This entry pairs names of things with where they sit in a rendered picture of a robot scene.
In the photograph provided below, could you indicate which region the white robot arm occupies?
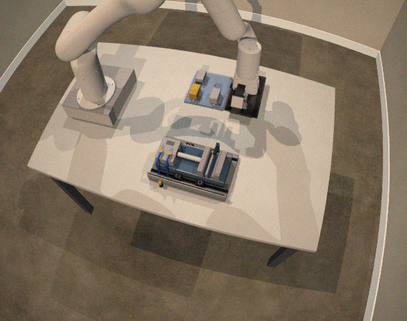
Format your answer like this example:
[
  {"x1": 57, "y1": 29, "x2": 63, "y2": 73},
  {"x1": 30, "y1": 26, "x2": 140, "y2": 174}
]
[{"x1": 55, "y1": 0, "x2": 262, "y2": 110}]

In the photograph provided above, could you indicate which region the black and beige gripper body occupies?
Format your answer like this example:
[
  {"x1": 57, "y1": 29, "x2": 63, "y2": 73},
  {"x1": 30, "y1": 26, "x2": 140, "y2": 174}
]
[{"x1": 232, "y1": 71, "x2": 259, "y2": 95}]

